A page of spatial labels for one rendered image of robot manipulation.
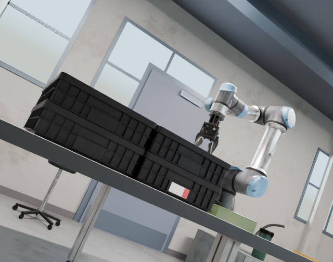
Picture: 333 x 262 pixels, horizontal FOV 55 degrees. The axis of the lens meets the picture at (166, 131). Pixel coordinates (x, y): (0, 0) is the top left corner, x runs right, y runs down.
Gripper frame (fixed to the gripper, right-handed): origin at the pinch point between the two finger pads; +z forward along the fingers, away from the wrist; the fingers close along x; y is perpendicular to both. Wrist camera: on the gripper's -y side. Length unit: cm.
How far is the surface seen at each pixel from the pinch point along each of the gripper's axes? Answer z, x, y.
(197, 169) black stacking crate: 6.9, 2.4, 9.7
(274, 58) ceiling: -218, 8, -292
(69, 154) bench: 23, -20, 71
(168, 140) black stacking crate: 2.3, -11.6, 20.1
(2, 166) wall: 65, -212, -173
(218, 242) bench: 28.8, 20.1, 29.5
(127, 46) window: -128, -163, -209
